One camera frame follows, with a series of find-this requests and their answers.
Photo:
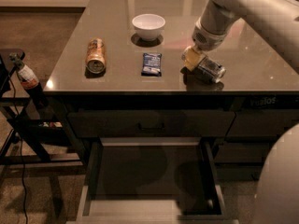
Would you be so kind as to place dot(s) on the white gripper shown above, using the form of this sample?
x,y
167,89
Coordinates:
x,y
207,40

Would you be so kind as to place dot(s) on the silver blue redbull can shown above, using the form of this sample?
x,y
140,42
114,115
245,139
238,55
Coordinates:
x,y
209,71

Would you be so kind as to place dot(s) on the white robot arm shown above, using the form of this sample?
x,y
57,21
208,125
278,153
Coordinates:
x,y
276,21

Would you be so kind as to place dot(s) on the orange soda can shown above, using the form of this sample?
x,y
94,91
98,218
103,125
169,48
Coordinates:
x,y
95,58

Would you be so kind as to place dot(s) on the closed top drawer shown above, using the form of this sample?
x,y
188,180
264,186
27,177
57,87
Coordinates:
x,y
150,123

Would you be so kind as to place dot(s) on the open middle drawer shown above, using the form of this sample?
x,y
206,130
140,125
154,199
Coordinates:
x,y
151,181

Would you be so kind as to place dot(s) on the blue snack packet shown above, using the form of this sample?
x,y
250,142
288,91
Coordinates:
x,y
151,65

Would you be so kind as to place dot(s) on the white ceramic bowl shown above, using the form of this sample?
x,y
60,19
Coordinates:
x,y
148,26

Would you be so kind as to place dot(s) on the dark soda bottle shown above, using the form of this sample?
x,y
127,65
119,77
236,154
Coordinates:
x,y
29,81

